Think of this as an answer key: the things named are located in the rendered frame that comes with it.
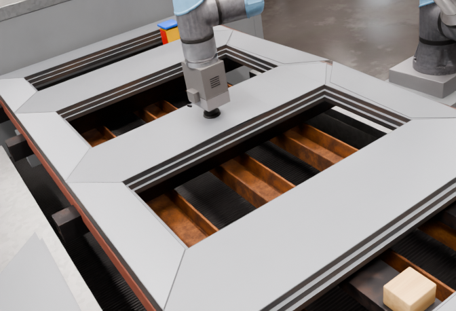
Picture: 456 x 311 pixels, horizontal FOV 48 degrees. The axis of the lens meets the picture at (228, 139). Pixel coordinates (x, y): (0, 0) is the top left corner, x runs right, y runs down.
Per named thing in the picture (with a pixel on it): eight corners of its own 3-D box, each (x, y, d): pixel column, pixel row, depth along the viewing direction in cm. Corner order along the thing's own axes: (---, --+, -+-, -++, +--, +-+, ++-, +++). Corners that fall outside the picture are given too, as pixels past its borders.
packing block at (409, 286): (408, 323, 75) (410, 305, 73) (382, 303, 79) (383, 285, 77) (435, 302, 78) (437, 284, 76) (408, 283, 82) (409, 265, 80)
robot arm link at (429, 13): (444, 23, 156) (445, -22, 149) (476, 34, 144) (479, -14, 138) (409, 33, 153) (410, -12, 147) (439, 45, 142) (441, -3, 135)
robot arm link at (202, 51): (192, 47, 108) (172, 39, 114) (196, 66, 111) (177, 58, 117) (220, 35, 112) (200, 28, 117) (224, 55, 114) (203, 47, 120)
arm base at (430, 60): (432, 51, 163) (433, 21, 158) (477, 61, 152) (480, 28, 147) (402, 68, 157) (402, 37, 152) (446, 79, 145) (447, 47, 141)
